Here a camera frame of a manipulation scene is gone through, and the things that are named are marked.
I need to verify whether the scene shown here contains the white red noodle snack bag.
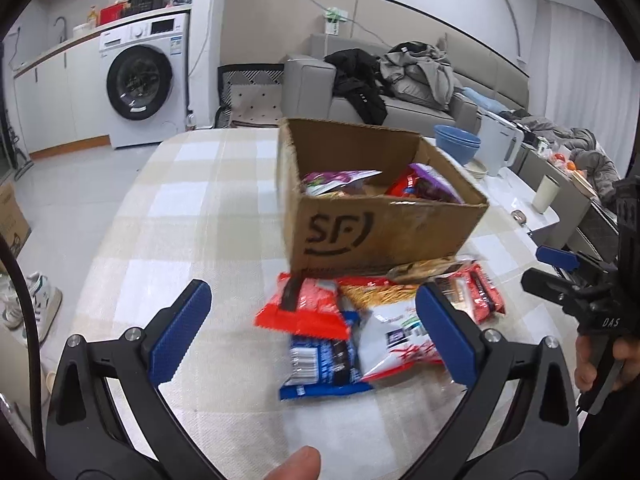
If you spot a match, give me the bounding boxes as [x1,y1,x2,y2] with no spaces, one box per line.
[337,276,442,382]

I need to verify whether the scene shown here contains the purple white snack bag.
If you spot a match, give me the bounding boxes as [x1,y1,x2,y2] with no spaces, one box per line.
[385,162,464,204]

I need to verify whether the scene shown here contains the orange biscuit packet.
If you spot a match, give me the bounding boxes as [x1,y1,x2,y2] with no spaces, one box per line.
[386,255,476,284]

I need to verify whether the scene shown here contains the blue cookie packet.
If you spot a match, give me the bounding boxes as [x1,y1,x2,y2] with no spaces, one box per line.
[279,311,373,401]

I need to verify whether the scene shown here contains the red black noodle packet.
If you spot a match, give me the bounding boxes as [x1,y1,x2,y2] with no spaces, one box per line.
[254,273,350,340]

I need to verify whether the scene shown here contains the purple silver snack packet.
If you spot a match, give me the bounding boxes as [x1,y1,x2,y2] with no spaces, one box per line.
[302,169,381,197]

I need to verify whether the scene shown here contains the person's right hand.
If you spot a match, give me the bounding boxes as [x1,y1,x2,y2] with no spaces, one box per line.
[572,331,640,394]

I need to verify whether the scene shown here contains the person's left hand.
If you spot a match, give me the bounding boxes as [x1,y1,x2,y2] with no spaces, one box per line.
[265,446,321,480]

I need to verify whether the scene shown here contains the tape roll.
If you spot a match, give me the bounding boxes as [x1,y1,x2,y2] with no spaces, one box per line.
[511,209,527,226]

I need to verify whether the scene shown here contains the white cup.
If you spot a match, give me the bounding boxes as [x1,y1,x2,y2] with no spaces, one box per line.
[532,174,560,214]

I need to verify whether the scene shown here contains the white side table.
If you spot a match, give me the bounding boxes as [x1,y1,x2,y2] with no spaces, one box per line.
[422,136,560,232]

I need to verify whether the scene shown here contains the white sneakers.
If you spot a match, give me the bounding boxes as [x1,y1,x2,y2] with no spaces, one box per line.
[0,271,64,346]

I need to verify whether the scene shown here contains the white electric kettle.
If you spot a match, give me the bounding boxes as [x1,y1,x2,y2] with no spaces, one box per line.
[475,108,524,177]

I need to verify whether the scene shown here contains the blue bowls stack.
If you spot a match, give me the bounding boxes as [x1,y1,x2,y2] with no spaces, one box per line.
[434,125,480,166]

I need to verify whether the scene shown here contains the small cardboard box on floor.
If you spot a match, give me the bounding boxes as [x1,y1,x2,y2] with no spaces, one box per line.
[0,182,32,257]

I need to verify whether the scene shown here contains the SF Express cardboard box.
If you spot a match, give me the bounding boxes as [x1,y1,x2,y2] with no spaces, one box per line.
[276,118,488,278]

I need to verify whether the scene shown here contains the grey jacket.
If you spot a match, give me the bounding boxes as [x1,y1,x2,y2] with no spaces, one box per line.
[378,41,456,112]

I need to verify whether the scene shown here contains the black jacket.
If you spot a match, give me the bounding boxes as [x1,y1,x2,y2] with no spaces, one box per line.
[324,48,387,126]

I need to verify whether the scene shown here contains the grey sofa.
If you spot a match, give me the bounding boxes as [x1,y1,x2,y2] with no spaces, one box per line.
[281,32,529,136]

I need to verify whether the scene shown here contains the white kitchen cabinets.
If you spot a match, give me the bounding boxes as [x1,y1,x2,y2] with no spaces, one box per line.
[14,37,108,154]

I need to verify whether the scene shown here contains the black patterned chair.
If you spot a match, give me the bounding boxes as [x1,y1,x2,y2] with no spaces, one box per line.
[215,63,284,128]

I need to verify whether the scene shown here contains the white washing machine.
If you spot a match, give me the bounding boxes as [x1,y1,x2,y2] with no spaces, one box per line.
[99,12,189,148]

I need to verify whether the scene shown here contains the black cable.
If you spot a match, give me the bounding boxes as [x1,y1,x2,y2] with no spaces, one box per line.
[0,231,49,466]

